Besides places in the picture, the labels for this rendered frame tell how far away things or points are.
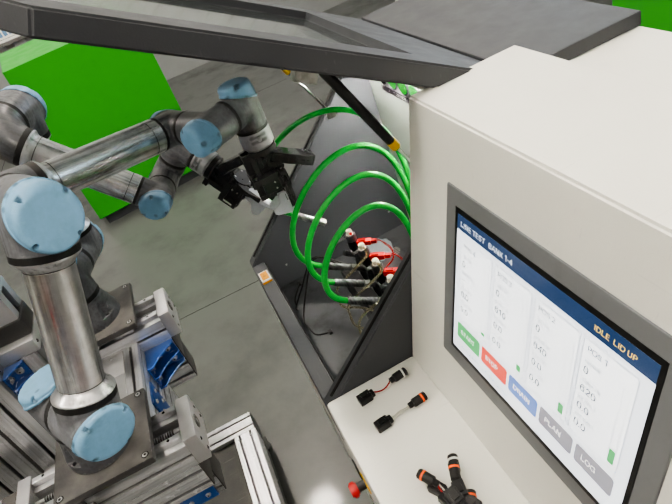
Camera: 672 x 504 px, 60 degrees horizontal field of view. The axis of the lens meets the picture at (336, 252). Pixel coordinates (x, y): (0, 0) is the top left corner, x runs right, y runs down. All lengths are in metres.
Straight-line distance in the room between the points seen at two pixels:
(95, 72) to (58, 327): 3.60
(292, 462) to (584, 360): 1.84
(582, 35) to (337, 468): 1.78
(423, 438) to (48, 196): 0.80
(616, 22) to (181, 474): 1.31
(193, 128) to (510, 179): 0.66
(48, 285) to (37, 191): 0.16
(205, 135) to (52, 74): 3.41
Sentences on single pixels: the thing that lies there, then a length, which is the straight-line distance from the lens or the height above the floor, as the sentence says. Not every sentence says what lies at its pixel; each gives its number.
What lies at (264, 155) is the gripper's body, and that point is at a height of 1.42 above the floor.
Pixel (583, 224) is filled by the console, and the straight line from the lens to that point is 0.73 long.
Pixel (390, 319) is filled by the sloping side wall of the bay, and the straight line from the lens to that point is 1.24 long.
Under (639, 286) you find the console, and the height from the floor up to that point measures 1.48.
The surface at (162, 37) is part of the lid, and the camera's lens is 0.87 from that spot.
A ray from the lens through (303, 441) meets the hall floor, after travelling 2.55.
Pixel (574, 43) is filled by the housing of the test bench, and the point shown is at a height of 1.50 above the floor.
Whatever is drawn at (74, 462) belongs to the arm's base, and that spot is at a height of 1.06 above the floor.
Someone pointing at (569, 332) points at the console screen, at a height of 1.36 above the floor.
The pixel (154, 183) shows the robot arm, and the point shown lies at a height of 1.38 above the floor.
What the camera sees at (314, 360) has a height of 0.95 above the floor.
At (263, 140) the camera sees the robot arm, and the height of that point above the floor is 1.45.
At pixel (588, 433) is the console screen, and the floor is 1.24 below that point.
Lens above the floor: 1.96
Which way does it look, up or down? 35 degrees down
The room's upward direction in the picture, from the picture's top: 21 degrees counter-clockwise
